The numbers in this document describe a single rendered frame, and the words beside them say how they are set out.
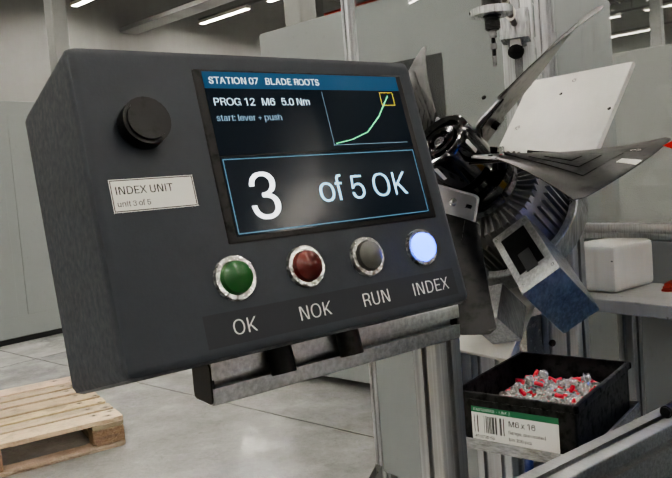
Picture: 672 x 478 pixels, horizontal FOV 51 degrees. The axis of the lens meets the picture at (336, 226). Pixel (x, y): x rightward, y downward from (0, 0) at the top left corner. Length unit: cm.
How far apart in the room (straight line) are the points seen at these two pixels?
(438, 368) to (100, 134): 34
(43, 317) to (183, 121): 632
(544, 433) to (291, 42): 340
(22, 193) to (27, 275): 70
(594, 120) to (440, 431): 102
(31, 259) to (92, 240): 624
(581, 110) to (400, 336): 106
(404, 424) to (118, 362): 233
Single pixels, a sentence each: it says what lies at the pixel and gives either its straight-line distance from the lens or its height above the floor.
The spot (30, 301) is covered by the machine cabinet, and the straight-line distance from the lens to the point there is 666.
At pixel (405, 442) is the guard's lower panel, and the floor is 20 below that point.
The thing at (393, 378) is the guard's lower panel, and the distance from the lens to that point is 267.
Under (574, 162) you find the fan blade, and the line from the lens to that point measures 111.
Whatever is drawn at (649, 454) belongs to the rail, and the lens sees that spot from 91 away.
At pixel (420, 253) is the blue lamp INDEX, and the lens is 50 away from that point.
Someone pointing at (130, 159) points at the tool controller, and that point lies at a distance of 42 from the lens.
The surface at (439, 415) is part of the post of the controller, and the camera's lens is 62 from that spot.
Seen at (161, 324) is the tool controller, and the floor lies 110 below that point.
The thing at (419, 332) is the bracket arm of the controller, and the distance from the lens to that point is 60.
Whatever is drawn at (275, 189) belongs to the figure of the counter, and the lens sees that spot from 45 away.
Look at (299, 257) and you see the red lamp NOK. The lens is 44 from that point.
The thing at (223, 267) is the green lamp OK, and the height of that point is 112.
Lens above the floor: 117
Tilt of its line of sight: 4 degrees down
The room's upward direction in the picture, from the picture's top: 5 degrees counter-clockwise
